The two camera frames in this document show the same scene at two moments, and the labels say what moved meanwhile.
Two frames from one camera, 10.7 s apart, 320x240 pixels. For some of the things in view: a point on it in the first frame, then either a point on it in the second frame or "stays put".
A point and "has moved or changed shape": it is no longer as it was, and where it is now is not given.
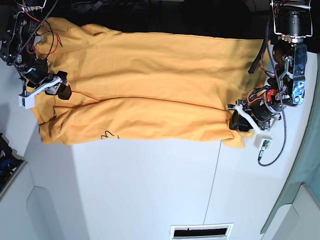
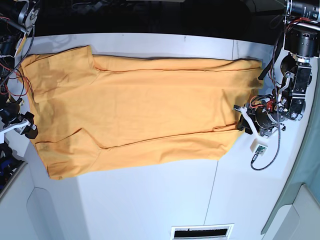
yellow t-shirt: x=130 y=87 has moved or changed shape
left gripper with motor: x=36 y=76 → x=9 y=115
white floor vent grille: x=208 y=231 stays put
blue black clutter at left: x=9 y=161 stays put
